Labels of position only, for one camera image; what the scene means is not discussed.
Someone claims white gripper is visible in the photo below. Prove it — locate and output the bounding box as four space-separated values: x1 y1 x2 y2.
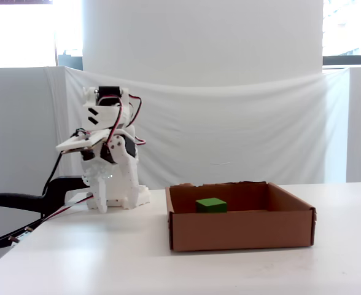
80 125 140 214

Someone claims green cube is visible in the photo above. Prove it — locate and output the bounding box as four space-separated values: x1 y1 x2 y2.
195 198 228 214

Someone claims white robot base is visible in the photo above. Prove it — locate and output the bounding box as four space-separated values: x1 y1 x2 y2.
87 183 152 213

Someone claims brown cardboard box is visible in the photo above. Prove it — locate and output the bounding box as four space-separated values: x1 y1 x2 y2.
165 180 317 252

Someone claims black chair armrest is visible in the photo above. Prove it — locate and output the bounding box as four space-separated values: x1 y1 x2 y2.
0 175 91 221

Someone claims wide white partition panel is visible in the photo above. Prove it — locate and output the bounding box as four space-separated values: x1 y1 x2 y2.
0 66 65 197

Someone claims black controller board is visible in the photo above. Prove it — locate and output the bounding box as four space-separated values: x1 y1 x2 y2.
0 226 34 251

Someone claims white cloth backdrop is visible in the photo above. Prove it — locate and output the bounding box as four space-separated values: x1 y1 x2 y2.
44 66 351 191

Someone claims white round pillar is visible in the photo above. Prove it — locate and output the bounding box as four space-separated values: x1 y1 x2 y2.
82 0 324 89

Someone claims red black base cable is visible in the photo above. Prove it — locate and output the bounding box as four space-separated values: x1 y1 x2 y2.
29 194 93 230

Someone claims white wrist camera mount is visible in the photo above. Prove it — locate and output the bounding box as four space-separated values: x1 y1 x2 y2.
55 128 111 154

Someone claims black camera cable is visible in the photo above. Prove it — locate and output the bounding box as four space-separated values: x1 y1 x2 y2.
41 128 91 219

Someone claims red black servo cable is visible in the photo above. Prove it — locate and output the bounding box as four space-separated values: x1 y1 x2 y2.
106 95 147 149

